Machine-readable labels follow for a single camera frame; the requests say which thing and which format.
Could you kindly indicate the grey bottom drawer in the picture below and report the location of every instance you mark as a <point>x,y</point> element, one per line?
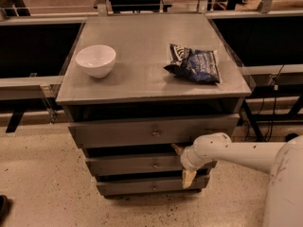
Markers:
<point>138,186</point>

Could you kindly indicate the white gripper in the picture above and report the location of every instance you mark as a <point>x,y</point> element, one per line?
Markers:
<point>187,159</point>

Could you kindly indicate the left metal railing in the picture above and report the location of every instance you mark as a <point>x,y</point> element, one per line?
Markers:
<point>34,56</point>

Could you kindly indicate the right metal railing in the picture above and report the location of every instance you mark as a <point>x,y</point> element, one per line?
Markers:
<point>269,48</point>

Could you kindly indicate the grey drawer cabinet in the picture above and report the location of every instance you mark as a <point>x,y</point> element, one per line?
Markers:
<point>140,87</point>

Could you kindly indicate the blue chip bag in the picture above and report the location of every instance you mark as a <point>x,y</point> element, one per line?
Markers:
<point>194,64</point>

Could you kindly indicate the metal railing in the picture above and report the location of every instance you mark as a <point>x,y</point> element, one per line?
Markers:
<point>269,48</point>
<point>34,56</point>

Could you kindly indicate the black shoe at left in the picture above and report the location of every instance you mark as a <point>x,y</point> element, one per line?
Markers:
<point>4,205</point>

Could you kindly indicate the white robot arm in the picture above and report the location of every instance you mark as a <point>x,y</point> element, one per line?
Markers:
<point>283,161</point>

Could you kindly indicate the black shoe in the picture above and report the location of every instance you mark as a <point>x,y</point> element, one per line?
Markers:
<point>4,205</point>
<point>290,136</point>

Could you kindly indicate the black shoe at right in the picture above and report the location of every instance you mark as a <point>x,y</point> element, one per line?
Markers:
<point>290,136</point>

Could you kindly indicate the grey drawer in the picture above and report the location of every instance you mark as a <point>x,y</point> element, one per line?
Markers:
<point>138,186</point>
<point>149,131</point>
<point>134,164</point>

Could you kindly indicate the white ceramic bowl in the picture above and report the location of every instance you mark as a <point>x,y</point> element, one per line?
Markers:
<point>96,60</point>

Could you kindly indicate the grey top drawer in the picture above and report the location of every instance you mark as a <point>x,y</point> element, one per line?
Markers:
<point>149,131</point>

